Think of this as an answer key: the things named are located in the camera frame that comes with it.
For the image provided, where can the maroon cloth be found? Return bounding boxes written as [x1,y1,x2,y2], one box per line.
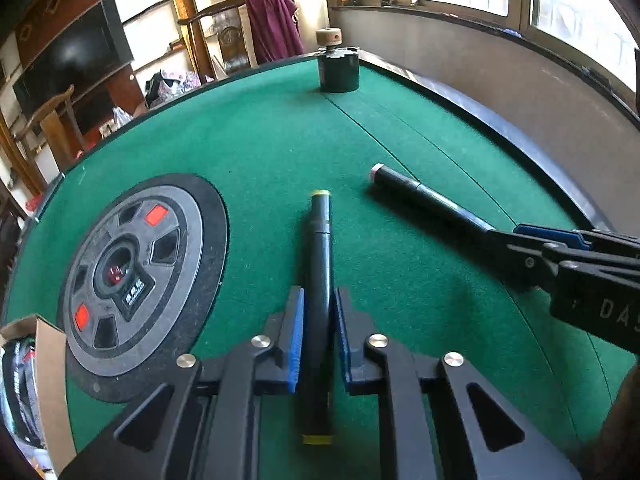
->
[245,0,305,63]

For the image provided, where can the pile of patterned bags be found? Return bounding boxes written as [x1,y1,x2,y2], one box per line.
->
[145,69,201,108]

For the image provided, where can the black snack packet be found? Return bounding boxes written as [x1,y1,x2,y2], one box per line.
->
[0,340,46,448]

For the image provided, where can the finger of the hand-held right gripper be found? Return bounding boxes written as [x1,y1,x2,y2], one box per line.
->
[512,224,596,252]
[487,229,557,293]

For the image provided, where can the round grey table control panel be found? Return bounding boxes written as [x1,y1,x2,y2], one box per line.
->
[56,173,230,405]

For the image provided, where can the cardboard box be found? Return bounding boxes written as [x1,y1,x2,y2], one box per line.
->
[0,314,77,476]

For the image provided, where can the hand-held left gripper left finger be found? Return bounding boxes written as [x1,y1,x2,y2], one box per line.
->
[59,286,306,480]

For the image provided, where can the black marker yellow ends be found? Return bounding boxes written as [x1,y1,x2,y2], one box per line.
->
[301,189,335,446]

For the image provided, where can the wooden chair carved back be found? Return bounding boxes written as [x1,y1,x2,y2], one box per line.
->
[177,0,261,81]

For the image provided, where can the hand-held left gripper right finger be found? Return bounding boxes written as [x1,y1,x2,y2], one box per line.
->
[334,286,583,480]

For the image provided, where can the black marker pink end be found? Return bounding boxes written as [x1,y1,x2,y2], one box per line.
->
[369,162,501,241]

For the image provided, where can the wooden chair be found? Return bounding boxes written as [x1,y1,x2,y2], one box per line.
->
[0,85,86,196]

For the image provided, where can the white plastic bag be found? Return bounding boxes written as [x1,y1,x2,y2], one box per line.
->
[100,106,132,138]

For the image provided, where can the dark green jar wooden lid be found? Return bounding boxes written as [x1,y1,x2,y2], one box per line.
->
[315,27,361,93]

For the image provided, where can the black flat television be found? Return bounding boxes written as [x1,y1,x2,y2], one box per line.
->
[12,0,135,117]

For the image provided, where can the wooden shelf cabinet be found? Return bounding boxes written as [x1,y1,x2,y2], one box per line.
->
[0,0,241,111]

